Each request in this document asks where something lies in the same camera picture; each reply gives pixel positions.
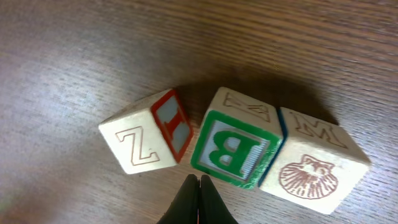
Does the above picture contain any wooden block green side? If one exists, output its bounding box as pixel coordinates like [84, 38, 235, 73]
[98, 88, 193, 174]

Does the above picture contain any green letter B block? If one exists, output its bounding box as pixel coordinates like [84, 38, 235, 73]
[191, 87, 283, 189]

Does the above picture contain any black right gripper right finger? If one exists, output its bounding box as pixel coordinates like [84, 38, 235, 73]
[198, 175, 238, 224]

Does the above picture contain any wooden shell picture block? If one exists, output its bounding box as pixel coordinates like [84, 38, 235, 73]
[259, 108, 371, 215]

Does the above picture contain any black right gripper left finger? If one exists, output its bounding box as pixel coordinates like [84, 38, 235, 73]
[157, 174, 200, 224]

